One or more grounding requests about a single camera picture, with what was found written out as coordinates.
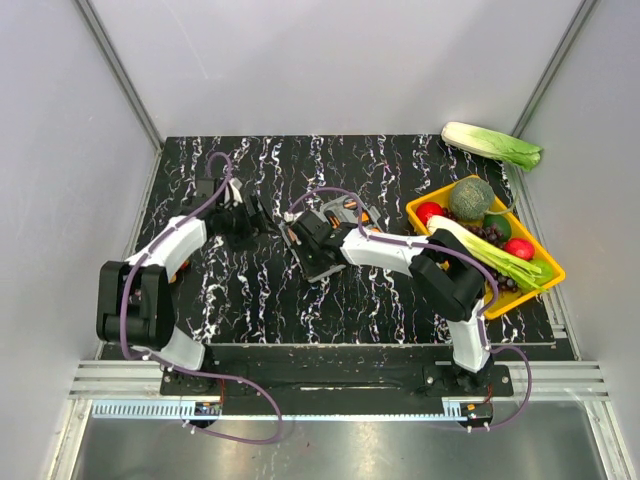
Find toy napa cabbage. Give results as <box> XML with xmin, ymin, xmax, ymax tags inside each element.
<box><xmin>441</xmin><ymin>122</ymin><xmax>542</xmax><ymax>171</ymax></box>

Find yellow plastic bin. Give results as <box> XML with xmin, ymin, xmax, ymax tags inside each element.
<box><xmin>406</xmin><ymin>175</ymin><xmax>566</xmax><ymax>319</ymax></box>

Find grey plastic tool case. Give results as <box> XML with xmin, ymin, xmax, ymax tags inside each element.
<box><xmin>279</xmin><ymin>195</ymin><xmax>381</xmax><ymax>283</ymax></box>

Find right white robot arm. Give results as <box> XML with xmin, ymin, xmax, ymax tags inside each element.
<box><xmin>279</xmin><ymin>207</ymin><xmax>493</xmax><ymax>396</ymax></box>

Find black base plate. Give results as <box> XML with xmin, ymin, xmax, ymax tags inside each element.
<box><xmin>159</xmin><ymin>342</ymin><xmax>515</xmax><ymax>399</ymax></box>

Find toy purple grapes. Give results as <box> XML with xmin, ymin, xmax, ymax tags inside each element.
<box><xmin>443</xmin><ymin>208</ymin><xmax>519</xmax><ymax>293</ymax></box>

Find orange tape measure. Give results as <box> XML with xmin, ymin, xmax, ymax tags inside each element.
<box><xmin>340</xmin><ymin>198</ymin><xmax>371</xmax><ymax>225</ymax></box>

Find toy red apple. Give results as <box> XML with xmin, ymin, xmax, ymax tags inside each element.
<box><xmin>504</xmin><ymin>237</ymin><xmax>535</xmax><ymax>261</ymax></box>

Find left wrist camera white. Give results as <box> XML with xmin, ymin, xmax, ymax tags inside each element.
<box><xmin>223</xmin><ymin>178</ymin><xmax>244</xmax><ymax>208</ymax></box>

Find toy red tomato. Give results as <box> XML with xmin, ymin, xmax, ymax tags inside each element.
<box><xmin>416</xmin><ymin>202</ymin><xmax>444</xmax><ymax>226</ymax></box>

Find toy cantaloupe melon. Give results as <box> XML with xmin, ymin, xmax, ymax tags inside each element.
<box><xmin>449</xmin><ymin>177</ymin><xmax>495</xmax><ymax>222</ymax></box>

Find toy green avocado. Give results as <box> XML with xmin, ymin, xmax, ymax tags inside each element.
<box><xmin>483</xmin><ymin>215</ymin><xmax>512</xmax><ymax>242</ymax></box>

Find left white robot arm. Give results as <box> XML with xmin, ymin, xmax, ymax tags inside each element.
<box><xmin>96</xmin><ymin>178</ymin><xmax>275</xmax><ymax>395</ymax></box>

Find toy green leafy vegetable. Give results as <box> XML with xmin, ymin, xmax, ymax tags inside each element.
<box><xmin>427</xmin><ymin>215</ymin><xmax>554</xmax><ymax>291</ymax></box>

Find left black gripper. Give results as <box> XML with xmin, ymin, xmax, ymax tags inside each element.
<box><xmin>217</xmin><ymin>194</ymin><xmax>282</xmax><ymax>253</ymax></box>

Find toy lychee bunch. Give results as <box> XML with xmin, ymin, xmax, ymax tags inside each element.
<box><xmin>169</xmin><ymin>260</ymin><xmax>190</xmax><ymax>284</ymax></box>

